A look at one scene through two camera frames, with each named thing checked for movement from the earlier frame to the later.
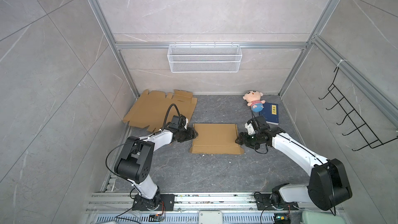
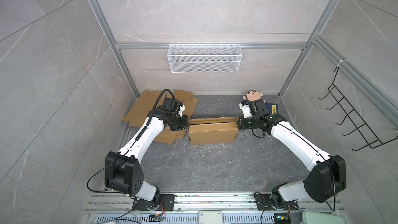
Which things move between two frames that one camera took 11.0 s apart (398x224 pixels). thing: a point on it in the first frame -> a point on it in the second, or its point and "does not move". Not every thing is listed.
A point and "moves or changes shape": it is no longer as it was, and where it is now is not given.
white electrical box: (210, 217) does not move
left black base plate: (160, 202) does not move
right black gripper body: (256, 141) -> (248, 123)
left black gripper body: (180, 131) -> (178, 123)
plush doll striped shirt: (253, 98) does not move
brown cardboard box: (215, 138) moves or changes shape
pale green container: (315, 217) does not move
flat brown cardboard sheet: (149, 111) does not move
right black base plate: (264, 202) does not move
